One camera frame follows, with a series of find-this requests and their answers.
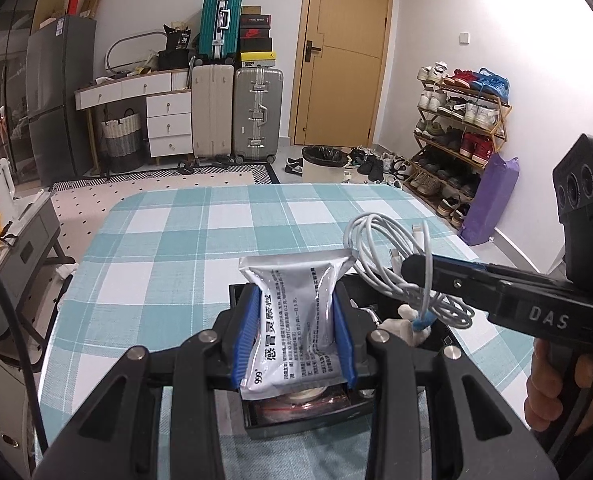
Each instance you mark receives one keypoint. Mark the rows of racked shoes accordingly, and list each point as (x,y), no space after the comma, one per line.
(456,125)

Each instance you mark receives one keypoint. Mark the silver suitcase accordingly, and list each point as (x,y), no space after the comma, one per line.
(256,115)

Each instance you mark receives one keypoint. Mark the trash bin with black liner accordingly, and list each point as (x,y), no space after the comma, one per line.
(324,162)

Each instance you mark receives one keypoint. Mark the oval mirror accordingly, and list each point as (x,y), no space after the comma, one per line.
(114,55)

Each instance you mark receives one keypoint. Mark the grey side cabinet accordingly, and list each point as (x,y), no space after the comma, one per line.
(26,255)

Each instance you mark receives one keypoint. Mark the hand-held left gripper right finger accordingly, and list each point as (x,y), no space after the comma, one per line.
(345,350)

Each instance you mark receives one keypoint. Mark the scattered shoes pile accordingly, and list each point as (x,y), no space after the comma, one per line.
(371,165)

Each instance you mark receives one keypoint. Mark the silver medicine packet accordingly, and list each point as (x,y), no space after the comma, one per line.
(296,310)

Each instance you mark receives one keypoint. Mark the purple bag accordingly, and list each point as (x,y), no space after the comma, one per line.
(491,200)

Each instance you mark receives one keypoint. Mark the white cloth glove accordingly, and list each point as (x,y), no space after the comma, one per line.
(401,330)

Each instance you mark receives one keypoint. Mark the cream suitcase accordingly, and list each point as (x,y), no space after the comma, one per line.
(214,110)

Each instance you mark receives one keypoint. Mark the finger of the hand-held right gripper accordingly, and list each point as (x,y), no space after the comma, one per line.
(451,282)
(461,264)

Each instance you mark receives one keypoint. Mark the black cardboard box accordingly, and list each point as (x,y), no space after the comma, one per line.
(301,425)

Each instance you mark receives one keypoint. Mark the white desk with drawers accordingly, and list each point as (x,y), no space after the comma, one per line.
(169,125)

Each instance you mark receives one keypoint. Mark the grey refrigerator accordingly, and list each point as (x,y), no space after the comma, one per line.
(61,100)

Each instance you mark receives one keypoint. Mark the person's right hand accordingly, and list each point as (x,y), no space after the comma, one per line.
(551,400)

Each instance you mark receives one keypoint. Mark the teal suitcase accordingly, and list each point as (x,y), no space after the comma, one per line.
(219,25)

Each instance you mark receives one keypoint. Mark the woven laundry basket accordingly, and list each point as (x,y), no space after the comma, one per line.
(121,142)

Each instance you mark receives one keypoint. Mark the black bag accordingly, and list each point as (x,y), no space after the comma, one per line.
(176,50)

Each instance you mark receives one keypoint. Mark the wooden shoe rack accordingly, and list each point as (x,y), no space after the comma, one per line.
(501,125)

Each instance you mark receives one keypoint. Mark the dark glass cabinet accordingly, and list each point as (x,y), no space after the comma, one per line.
(11,85)

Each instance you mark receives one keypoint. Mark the stack of shoe boxes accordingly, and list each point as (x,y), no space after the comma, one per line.
(255,35)

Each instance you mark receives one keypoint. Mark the wooden door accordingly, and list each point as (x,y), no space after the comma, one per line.
(341,60)

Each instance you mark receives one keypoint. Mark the teal plaid tablecloth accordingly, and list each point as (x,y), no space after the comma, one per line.
(176,240)

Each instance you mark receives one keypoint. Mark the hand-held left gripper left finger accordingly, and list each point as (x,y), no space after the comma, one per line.
(244,345)

